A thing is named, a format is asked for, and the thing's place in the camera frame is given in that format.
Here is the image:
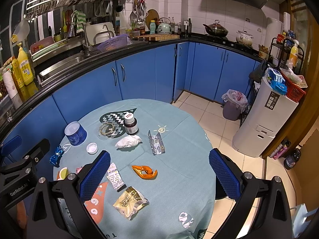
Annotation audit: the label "blue foil wrapper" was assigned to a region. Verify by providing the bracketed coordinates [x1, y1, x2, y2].
[49, 146, 64, 167]

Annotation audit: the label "melon print paper packet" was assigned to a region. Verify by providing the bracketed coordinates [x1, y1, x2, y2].
[57, 167, 70, 181]

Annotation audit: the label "white bottle cap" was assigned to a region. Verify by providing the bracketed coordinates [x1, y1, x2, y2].
[86, 142, 98, 155]

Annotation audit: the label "blue round tin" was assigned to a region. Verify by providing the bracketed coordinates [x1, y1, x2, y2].
[64, 121, 87, 146]

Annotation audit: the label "gold snack wrapper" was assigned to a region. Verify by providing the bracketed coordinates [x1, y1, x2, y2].
[113, 186, 149, 220]

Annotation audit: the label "orange peel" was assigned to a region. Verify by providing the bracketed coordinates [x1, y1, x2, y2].
[131, 166, 158, 180]

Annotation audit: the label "clear round plastic lid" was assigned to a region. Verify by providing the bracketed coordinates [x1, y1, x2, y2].
[98, 121, 119, 140]

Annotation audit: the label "white tissue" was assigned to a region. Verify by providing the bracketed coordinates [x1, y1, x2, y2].
[115, 135, 142, 148]

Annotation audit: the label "brown medicine bottle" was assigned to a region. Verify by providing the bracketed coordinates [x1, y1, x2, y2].
[124, 112, 138, 135]

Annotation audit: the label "silver pill blister pack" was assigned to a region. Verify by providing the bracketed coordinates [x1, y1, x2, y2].
[148, 131, 165, 155]

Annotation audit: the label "blue kitchen cabinets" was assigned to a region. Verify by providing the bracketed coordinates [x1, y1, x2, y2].
[1, 40, 260, 155]

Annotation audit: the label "dark glass jar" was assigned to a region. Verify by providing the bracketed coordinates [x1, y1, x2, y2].
[284, 148, 301, 170]

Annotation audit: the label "spray cans on floor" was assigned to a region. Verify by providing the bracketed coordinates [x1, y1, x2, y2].
[269, 139, 291, 160]

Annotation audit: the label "teal printed tablecloth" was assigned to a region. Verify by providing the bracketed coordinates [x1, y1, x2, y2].
[60, 99, 216, 238]

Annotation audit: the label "yellow detergent bottle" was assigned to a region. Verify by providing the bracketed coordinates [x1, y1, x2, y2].
[17, 42, 33, 86]

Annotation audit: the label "grey bin with plastic bag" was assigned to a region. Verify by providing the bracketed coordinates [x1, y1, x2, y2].
[222, 89, 248, 121]

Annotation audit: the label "light blue plastic stool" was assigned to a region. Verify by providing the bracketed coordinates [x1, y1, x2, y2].
[290, 203, 318, 238]

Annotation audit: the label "white tall appliance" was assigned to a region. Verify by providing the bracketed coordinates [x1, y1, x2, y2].
[232, 77, 298, 158]

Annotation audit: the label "blue snack bag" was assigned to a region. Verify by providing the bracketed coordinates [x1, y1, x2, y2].
[265, 68, 288, 96]

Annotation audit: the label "red plastic basket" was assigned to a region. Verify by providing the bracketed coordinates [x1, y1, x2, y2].
[280, 70, 306, 103]

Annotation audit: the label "purple plastic basket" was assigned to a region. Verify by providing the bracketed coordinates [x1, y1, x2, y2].
[97, 34, 132, 52]

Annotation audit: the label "black metal shelf rack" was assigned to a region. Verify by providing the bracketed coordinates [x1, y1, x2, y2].
[269, 37, 305, 74]

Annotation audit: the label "white clay pot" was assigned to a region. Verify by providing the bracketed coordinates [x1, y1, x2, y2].
[236, 31, 254, 46]

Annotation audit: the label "black wok with lid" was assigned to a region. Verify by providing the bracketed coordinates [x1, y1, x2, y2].
[203, 20, 228, 38]

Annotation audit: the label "mint green kettle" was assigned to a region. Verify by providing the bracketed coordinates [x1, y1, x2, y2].
[157, 17, 171, 34]

